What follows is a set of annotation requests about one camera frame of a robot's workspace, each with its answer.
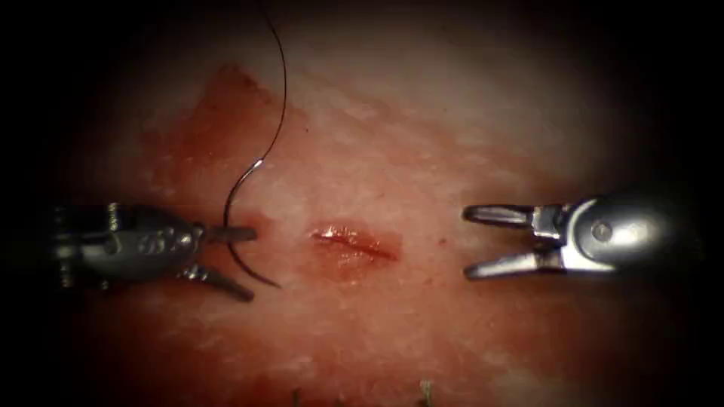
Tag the curved steel needle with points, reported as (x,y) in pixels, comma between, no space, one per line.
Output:
(225,212)

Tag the left arm needle driver jaw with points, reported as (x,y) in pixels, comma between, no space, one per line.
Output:
(220,280)
(234,234)

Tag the right arm needle driver jaw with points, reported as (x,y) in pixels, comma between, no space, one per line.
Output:
(520,263)
(503,215)

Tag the right arm needle driver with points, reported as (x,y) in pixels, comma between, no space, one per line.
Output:
(622,234)

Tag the left arm needle driver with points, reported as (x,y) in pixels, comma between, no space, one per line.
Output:
(130,243)

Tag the black thread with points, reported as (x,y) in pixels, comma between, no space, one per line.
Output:
(284,85)

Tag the tissue pad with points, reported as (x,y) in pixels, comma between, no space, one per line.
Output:
(362,141)

